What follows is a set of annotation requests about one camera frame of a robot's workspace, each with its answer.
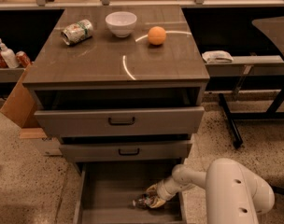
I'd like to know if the white bowl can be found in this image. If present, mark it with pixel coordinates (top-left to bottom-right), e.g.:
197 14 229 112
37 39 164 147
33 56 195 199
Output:
106 11 137 37

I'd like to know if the grey drawer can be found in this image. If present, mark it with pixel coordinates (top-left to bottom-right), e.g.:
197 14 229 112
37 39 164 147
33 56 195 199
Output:
35 106 205 137
73 160 187 224
60 140 192 162

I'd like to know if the white pump bottle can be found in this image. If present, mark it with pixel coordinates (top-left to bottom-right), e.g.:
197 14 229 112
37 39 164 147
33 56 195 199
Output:
0 38 20 68

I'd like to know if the dark side table top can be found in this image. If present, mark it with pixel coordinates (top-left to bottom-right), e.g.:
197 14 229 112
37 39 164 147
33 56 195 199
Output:
252 16 284 60

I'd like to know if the middle grey drawer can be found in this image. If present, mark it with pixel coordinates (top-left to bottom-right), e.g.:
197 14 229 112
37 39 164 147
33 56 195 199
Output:
60 140 192 162

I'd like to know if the crushed green soda can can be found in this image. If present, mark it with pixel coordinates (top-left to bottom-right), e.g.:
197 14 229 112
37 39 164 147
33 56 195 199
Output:
61 20 93 46

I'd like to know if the top grey drawer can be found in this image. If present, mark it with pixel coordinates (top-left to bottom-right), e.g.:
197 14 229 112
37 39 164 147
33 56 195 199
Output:
35 106 205 137

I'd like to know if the white box on floor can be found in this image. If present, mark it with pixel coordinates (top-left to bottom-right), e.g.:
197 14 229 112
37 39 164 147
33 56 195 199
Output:
20 128 62 156

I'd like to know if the folded white cloth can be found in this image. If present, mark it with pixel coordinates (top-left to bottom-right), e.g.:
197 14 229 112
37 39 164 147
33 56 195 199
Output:
202 50 234 63

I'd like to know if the orange fruit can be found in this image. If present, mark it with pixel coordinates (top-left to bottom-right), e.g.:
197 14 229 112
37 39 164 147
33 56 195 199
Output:
148 26 166 46

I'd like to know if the grey drawer cabinet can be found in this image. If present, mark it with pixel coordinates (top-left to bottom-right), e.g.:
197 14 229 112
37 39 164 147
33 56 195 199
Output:
22 5 211 173

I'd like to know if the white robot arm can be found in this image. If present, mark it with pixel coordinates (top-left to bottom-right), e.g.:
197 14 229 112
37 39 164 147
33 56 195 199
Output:
146 158 275 224

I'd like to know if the black chair base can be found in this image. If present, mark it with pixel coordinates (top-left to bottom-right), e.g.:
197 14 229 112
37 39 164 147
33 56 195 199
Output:
272 186 284 196

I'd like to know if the bottom grey drawer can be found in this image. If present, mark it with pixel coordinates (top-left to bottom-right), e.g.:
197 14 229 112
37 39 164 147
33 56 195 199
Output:
73 160 187 224

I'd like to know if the black table leg frame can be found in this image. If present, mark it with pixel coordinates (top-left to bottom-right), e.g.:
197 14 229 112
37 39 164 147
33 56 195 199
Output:
219 87 284 149

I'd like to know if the clear plastic water bottle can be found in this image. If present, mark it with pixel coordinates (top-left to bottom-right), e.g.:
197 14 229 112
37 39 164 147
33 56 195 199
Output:
132 193 155 209

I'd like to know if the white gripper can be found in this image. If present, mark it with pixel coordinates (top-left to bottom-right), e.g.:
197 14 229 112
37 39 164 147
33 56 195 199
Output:
146 176 193 209

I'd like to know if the brown cardboard box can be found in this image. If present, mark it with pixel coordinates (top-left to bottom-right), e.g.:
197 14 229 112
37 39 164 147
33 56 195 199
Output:
0 66 39 128

